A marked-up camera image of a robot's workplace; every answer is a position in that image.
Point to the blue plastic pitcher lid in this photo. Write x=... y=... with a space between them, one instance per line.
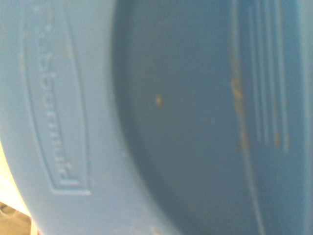
x=171 y=122

